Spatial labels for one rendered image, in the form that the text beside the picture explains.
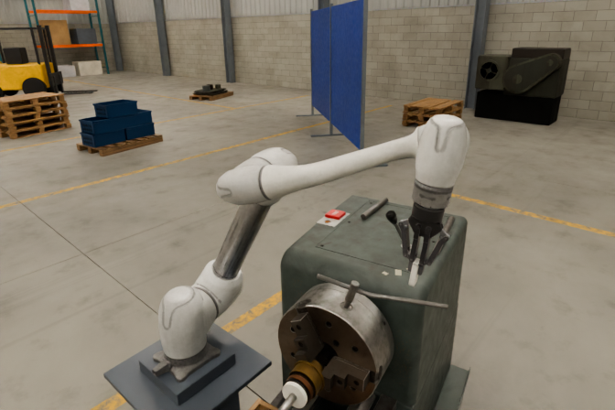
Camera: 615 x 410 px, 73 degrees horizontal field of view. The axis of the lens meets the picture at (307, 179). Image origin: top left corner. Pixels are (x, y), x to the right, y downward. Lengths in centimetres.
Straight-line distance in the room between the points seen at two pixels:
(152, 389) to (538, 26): 1046
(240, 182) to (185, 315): 56
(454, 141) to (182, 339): 111
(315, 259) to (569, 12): 1002
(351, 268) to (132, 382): 92
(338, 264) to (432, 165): 50
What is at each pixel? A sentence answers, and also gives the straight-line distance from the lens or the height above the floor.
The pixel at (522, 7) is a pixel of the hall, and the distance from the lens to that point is 1121.
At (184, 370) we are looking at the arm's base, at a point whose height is 82.
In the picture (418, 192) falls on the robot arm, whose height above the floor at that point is 157.
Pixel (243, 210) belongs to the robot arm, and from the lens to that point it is 143.
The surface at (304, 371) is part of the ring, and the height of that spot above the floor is 112.
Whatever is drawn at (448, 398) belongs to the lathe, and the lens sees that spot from 196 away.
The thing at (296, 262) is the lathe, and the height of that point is 123.
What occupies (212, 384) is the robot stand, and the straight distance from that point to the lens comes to 169.
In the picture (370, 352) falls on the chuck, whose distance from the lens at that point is 117.
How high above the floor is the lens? 193
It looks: 20 degrees down
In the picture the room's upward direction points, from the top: 1 degrees counter-clockwise
